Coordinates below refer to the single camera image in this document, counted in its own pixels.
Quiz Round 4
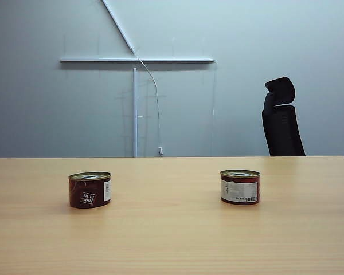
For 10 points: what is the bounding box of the white-labelled red tomato can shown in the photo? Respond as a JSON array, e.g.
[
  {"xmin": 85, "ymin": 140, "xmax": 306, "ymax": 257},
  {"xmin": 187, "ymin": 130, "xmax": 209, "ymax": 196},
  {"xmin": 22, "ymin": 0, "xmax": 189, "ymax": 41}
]
[{"xmin": 220, "ymin": 169, "xmax": 261, "ymax": 206}]

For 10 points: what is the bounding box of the dark red tomato can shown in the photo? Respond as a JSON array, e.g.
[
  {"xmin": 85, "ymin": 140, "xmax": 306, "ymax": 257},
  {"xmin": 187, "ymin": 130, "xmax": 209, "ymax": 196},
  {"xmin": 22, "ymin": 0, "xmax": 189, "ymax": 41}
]
[{"xmin": 68, "ymin": 171, "xmax": 112, "ymax": 209}]

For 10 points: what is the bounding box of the black office chair backrest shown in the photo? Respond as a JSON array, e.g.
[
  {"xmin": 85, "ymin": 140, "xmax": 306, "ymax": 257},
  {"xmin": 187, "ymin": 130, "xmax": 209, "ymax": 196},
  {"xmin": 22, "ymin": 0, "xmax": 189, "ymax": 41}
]
[{"xmin": 261, "ymin": 105, "xmax": 306, "ymax": 157}]

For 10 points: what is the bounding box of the black office chair headrest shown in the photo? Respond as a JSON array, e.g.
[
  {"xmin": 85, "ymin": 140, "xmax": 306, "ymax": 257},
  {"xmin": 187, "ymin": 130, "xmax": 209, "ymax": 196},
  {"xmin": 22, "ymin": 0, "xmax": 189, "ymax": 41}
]
[{"xmin": 264, "ymin": 77, "xmax": 296, "ymax": 108}]

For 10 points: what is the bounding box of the white vertical wall conduit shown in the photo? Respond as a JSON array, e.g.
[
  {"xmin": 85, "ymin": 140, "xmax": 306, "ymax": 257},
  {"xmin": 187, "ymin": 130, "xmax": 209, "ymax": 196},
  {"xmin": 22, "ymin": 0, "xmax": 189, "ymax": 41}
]
[{"xmin": 132, "ymin": 68, "xmax": 139, "ymax": 158}]

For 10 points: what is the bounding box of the thin white hanging cable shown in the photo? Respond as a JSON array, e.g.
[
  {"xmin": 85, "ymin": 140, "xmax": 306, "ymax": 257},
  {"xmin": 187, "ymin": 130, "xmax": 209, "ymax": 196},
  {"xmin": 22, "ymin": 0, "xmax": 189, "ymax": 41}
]
[{"xmin": 134, "ymin": 48, "xmax": 163, "ymax": 148}]

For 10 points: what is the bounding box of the white horizontal wall conduit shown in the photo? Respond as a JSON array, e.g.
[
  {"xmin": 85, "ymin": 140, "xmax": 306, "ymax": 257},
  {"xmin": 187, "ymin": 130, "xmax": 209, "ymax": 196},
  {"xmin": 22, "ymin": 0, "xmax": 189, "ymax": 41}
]
[{"xmin": 59, "ymin": 56, "xmax": 216, "ymax": 64}]

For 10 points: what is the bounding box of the white diagonal wall conduit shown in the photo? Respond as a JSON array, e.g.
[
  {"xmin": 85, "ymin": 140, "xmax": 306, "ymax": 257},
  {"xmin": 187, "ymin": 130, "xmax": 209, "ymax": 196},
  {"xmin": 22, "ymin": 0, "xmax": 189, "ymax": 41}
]
[{"xmin": 101, "ymin": 0, "xmax": 136, "ymax": 54}]

